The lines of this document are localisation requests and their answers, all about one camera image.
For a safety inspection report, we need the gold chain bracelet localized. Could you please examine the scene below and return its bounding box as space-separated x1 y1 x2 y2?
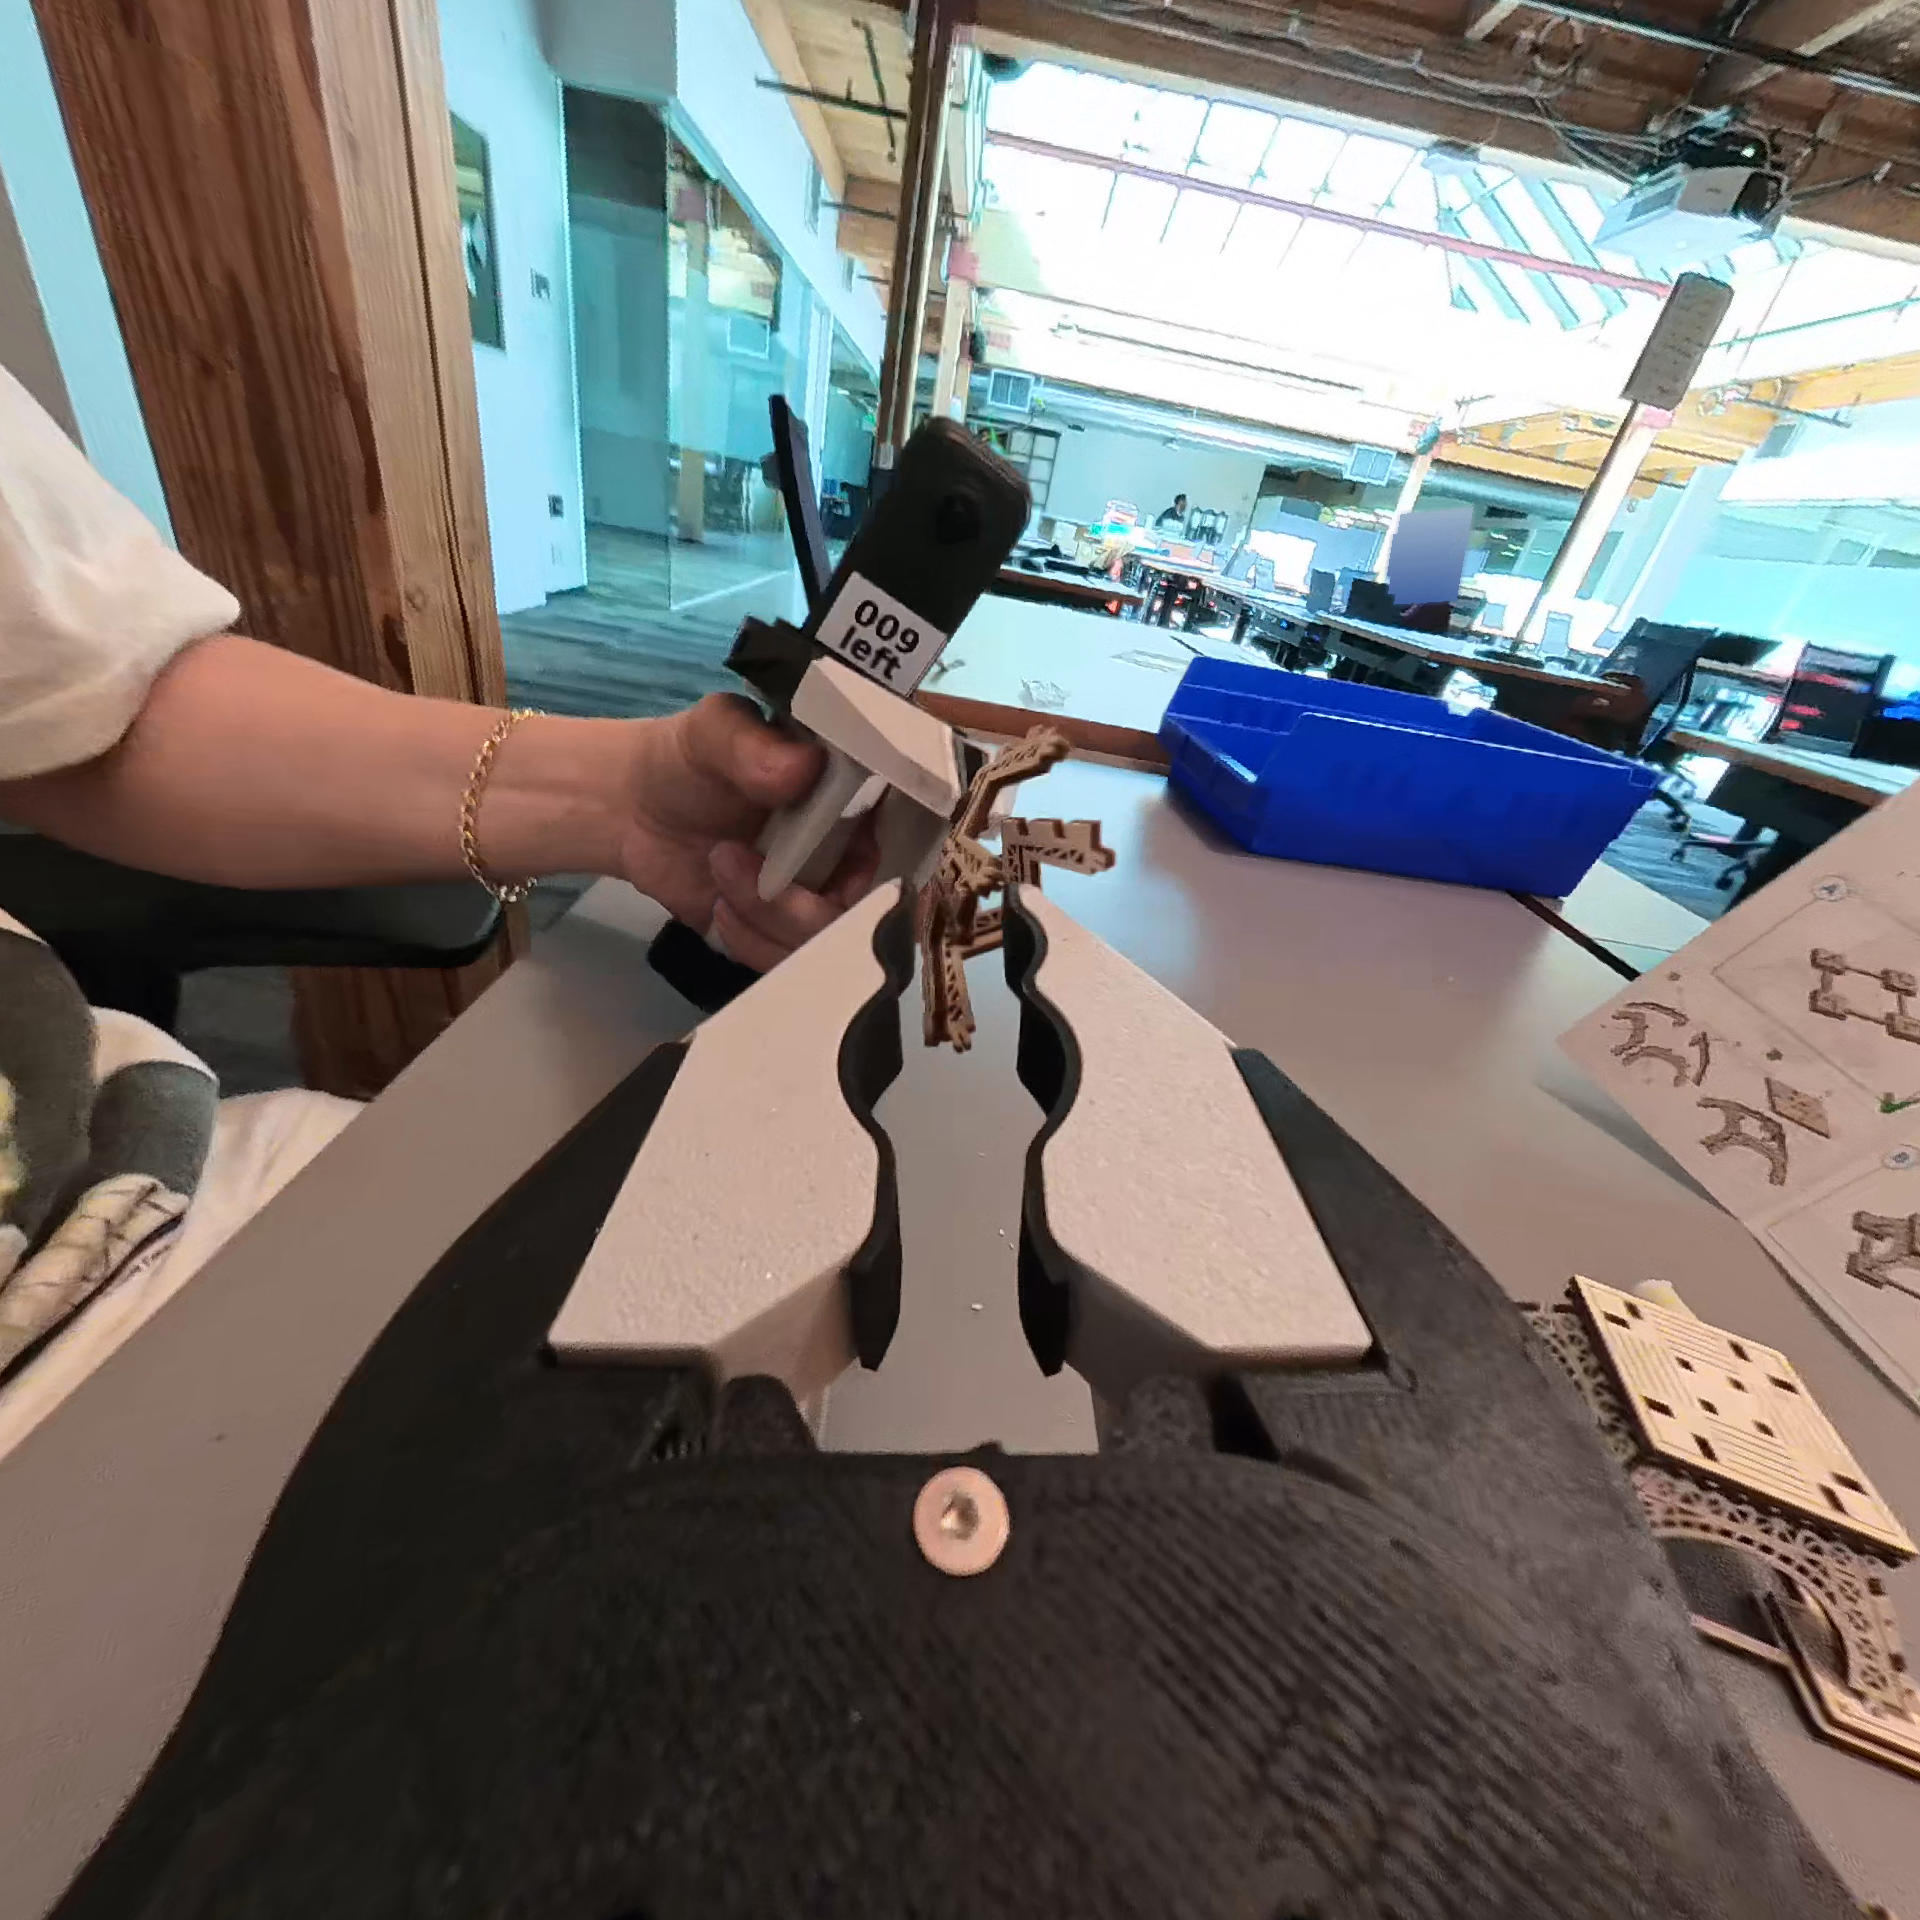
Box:
457 708 542 905

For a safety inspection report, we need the dark wall picture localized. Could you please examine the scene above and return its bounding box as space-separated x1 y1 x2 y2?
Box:
450 112 505 353

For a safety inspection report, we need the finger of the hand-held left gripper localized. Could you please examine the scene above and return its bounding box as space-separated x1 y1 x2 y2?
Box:
785 662 969 888
754 760 889 905

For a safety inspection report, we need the person's printed white shirt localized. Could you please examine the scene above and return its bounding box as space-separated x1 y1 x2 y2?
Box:
0 368 368 1465

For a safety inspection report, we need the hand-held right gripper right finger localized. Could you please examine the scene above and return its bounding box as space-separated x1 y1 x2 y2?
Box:
1001 882 1377 1445

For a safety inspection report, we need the small wooden arch assembly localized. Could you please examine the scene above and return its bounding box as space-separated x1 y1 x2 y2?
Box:
915 727 1116 1050

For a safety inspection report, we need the office desk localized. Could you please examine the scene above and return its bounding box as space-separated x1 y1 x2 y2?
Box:
1664 727 1920 807

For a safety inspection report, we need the black chair armrest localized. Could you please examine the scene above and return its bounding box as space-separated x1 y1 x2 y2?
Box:
0 832 507 1038

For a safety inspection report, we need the paper instruction sheet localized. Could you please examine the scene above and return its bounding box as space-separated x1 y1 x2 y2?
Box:
1560 778 1920 1413

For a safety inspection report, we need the person's left hand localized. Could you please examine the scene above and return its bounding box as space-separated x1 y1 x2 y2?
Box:
613 694 888 972

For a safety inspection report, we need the blue plastic bin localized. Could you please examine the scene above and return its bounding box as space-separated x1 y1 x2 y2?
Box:
1160 655 1664 897

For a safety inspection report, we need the grey desk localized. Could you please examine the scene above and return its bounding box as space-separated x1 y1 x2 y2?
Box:
0 756 1920 1920

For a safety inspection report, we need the wooden post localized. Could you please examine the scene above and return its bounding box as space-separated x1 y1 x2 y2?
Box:
33 0 531 1097

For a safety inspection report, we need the wooden tower base model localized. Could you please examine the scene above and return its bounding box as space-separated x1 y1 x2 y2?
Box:
1523 1276 1920 1764

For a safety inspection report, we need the neighbouring grey table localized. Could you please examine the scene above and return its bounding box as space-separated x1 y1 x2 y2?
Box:
915 591 1277 769

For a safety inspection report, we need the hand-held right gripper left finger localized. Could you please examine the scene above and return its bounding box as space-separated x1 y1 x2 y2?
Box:
544 882 922 1445

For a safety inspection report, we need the tall black chair back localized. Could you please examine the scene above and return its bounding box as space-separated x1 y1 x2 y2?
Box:
769 393 836 600

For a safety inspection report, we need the ceiling projector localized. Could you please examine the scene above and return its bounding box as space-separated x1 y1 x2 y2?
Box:
1590 127 1787 261

